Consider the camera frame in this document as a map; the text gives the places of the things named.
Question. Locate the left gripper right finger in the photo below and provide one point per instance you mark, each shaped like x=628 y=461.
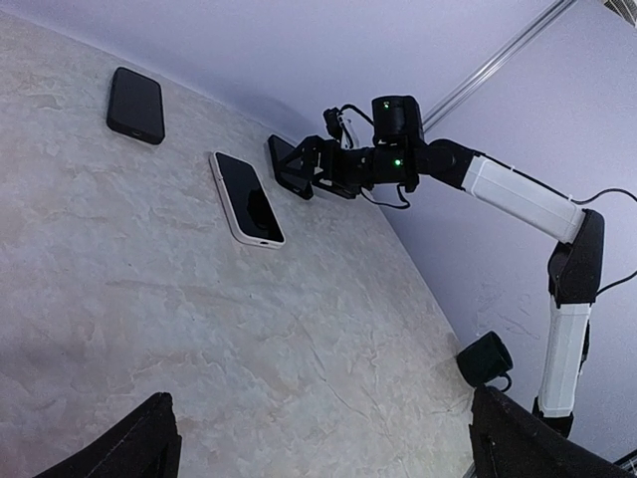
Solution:
x=508 y=441

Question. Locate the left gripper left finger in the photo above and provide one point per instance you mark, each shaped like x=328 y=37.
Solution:
x=145 y=443

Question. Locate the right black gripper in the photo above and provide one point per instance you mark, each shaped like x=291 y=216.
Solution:
x=343 y=172

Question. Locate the black phone case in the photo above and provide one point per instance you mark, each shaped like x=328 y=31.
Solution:
x=135 y=106
x=293 y=166

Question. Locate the pink phone case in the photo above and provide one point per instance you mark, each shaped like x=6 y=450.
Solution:
x=248 y=210

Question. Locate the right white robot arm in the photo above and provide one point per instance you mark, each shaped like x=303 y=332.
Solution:
x=399 y=155

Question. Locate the dark green mug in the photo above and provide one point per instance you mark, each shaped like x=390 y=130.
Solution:
x=484 y=360

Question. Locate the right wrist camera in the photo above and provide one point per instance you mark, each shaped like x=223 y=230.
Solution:
x=340 y=128

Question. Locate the right aluminium frame post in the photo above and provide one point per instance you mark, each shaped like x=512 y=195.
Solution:
x=495 y=62

